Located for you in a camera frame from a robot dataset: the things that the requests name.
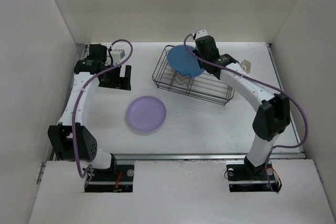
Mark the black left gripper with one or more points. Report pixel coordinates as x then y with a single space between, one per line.
122 83

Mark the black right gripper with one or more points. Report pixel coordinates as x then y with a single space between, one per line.
195 51

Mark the blue plate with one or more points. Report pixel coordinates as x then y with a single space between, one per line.
183 62

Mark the grey wire dish rack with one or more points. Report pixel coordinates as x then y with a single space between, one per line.
205 87

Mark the lilac plate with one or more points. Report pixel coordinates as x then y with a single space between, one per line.
145 114

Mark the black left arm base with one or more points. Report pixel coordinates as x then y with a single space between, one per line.
116 179

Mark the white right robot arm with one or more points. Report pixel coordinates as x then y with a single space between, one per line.
192 126

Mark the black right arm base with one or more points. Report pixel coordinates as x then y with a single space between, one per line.
240 180

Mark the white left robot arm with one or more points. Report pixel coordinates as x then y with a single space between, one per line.
70 138

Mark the pink plate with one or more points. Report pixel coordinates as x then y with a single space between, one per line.
182 79

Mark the beige cutlery holder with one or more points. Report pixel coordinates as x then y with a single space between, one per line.
246 66

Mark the white front cover board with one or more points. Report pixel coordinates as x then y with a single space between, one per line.
182 192

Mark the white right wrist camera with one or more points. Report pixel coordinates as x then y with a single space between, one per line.
199 34

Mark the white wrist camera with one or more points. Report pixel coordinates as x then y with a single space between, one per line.
199 34
116 56

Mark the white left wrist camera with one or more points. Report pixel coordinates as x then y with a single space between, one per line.
116 56

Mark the aluminium table edge rail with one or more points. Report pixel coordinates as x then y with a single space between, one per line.
193 157

